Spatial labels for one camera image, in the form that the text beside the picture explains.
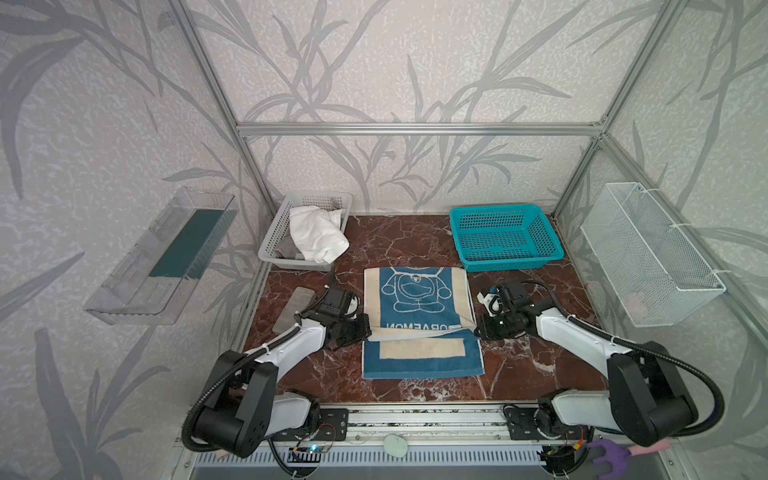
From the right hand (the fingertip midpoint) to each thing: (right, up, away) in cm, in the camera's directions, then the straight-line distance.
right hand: (475, 322), depth 88 cm
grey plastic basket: (-67, +29, +20) cm, 75 cm away
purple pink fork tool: (+29, -26, -18) cm, 43 cm away
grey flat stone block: (-54, +6, +5) cm, 55 cm away
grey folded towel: (-63, +21, +17) cm, 69 cm away
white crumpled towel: (-51, +27, +13) cm, 59 cm away
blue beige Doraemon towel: (-16, -1, +3) cm, 16 cm away
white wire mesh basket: (+32, +17, -26) cm, 45 cm away
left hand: (-30, 0, -1) cm, 30 cm away
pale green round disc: (-23, -24, -19) cm, 38 cm away
